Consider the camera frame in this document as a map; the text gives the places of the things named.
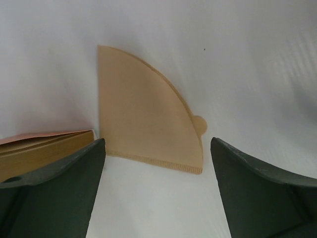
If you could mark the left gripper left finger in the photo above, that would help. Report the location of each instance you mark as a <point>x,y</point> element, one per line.
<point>55,201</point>

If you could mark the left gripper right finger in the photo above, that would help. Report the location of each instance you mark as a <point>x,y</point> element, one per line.
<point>261,200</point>

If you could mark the brown paper coffee filter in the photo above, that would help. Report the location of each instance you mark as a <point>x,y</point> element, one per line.
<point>142,116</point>

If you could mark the orange coffee filter box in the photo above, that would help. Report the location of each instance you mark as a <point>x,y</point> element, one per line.
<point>27,140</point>

